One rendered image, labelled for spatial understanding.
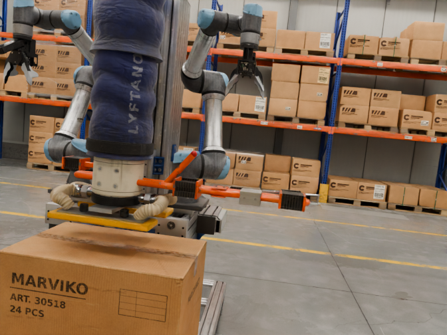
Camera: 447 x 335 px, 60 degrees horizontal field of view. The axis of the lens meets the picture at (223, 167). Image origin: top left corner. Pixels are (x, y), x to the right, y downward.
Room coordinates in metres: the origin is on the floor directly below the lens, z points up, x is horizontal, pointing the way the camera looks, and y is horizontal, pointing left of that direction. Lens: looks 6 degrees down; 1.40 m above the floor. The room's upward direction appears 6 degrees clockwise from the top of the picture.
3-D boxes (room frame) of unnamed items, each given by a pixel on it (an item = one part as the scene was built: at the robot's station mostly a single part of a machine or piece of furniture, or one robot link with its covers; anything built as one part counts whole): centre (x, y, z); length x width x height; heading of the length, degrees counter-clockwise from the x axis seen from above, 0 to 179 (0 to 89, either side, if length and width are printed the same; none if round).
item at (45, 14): (1.73, 0.83, 1.78); 0.11 x 0.11 x 0.08; 70
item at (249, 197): (1.27, -0.10, 1.18); 0.07 x 0.07 x 0.04; 82
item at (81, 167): (1.63, 0.62, 1.18); 0.09 x 0.08 x 0.05; 172
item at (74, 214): (1.24, 0.37, 1.08); 0.34 x 0.10 x 0.05; 82
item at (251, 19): (1.55, -0.05, 1.82); 0.09 x 0.08 x 0.11; 20
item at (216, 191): (1.42, 0.15, 1.18); 0.93 x 0.30 x 0.04; 82
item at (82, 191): (1.33, 0.36, 1.12); 0.34 x 0.25 x 0.06; 82
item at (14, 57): (1.65, 0.88, 1.63); 0.09 x 0.08 x 0.12; 158
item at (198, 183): (1.30, 0.11, 1.18); 0.10 x 0.08 x 0.06; 172
